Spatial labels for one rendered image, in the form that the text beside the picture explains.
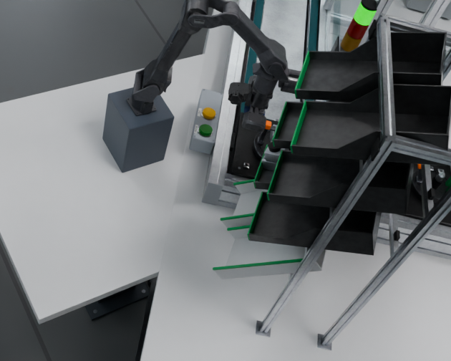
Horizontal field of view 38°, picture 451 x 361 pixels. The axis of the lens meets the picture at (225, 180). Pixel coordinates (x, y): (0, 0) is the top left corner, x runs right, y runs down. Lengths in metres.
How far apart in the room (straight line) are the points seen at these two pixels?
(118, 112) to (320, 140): 0.74
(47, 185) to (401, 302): 1.06
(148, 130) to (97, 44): 1.77
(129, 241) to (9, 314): 0.94
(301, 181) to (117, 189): 0.69
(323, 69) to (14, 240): 0.92
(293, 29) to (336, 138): 1.26
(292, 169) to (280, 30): 1.10
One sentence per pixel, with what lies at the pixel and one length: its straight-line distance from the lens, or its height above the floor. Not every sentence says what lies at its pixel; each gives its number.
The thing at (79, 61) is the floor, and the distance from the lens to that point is 3.48.
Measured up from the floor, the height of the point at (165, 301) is 0.86.
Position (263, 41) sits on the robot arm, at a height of 1.37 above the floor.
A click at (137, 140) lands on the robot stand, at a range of 1.86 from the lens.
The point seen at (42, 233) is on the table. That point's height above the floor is 0.86.
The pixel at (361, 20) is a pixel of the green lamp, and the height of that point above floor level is 1.37.
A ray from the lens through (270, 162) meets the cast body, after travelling 1.61.
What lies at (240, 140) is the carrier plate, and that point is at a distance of 1.97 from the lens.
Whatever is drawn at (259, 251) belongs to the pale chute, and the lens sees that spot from 1.66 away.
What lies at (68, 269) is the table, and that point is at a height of 0.86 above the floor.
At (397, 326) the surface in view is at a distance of 1.95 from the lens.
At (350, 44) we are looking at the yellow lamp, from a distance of 1.91.
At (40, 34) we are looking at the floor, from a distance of 3.60.
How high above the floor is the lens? 2.43
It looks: 51 degrees down
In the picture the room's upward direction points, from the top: 21 degrees clockwise
